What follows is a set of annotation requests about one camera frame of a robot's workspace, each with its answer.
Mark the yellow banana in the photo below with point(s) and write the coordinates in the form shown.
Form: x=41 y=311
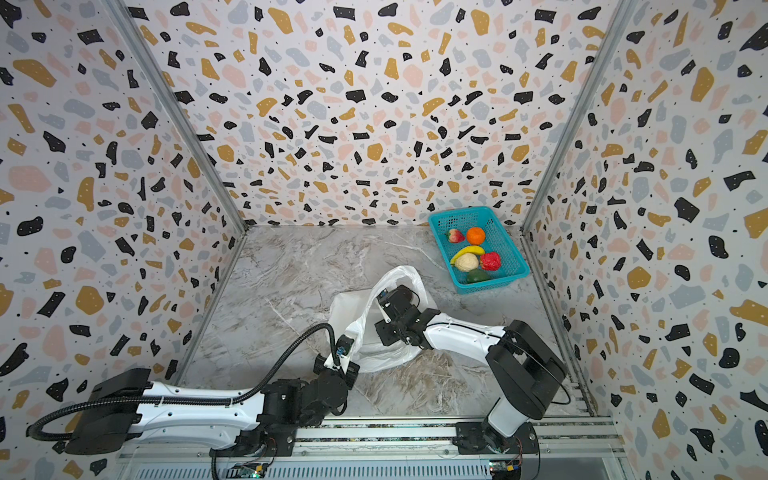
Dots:
x=471 y=249

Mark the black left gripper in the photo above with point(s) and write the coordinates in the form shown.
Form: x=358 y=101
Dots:
x=339 y=365

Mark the white plastic bag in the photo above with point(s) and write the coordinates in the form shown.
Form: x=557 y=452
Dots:
x=355 y=314

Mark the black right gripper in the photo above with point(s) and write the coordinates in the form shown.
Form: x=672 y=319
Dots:
x=395 y=309

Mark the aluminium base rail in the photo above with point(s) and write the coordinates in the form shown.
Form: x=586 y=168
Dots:
x=401 y=448

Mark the green fruit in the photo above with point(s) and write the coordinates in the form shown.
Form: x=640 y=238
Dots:
x=476 y=276

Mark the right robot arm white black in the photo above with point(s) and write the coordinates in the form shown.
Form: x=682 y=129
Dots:
x=528 y=372

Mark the aluminium corner post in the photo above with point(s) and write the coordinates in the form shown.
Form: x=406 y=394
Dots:
x=120 y=16
x=586 y=95

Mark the teal plastic mesh basket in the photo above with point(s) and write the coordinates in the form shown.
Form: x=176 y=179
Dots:
x=497 y=240

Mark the left aluminium corner post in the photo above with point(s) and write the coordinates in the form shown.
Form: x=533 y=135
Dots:
x=120 y=16

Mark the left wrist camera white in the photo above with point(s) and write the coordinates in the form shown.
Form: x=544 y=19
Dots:
x=344 y=346

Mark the red strawberry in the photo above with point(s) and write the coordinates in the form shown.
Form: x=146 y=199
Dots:
x=455 y=236

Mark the cream pear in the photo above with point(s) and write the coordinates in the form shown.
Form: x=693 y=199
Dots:
x=466 y=262

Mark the red apple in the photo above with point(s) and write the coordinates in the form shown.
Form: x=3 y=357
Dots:
x=490 y=261

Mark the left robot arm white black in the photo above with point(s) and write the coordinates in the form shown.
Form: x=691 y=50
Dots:
x=132 y=409

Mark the right aluminium corner post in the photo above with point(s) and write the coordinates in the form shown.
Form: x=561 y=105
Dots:
x=586 y=95

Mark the orange fruit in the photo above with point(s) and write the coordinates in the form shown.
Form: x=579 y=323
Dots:
x=475 y=236

